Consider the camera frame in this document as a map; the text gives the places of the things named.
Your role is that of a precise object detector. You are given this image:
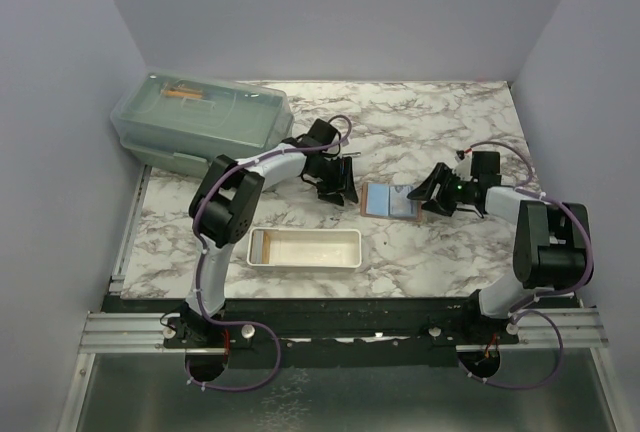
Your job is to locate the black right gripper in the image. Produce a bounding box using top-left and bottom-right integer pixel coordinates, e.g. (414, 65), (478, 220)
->
(408, 163), (478, 217)

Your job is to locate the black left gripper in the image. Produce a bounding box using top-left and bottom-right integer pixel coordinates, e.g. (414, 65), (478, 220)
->
(308, 156), (358, 207)

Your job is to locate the white card with emblem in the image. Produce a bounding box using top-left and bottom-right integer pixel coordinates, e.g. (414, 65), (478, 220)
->
(389, 185), (417, 219)

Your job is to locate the tan leather card holder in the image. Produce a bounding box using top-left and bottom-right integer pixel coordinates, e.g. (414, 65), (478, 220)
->
(361, 182), (421, 222)

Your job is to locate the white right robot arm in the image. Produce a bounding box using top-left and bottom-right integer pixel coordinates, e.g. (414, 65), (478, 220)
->
(407, 149), (594, 344)

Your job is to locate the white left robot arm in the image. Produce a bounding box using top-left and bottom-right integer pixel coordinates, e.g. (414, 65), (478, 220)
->
(180, 115), (359, 347)

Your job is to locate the stack of cards in tray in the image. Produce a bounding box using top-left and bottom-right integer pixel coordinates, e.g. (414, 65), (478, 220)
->
(248, 229), (271, 266)

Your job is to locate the white plastic tray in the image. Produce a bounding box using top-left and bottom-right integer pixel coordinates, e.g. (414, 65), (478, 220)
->
(246, 227), (363, 272)

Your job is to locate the green translucent storage box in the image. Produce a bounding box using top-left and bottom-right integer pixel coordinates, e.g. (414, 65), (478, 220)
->
(111, 70), (294, 178)

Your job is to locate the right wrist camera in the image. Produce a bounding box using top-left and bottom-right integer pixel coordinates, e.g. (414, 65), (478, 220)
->
(453, 149), (472, 181)

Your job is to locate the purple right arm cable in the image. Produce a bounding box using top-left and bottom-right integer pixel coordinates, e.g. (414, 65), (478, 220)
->
(459, 140), (596, 390)

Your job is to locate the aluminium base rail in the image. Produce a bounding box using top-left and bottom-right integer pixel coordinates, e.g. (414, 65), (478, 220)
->
(79, 308), (609, 355)

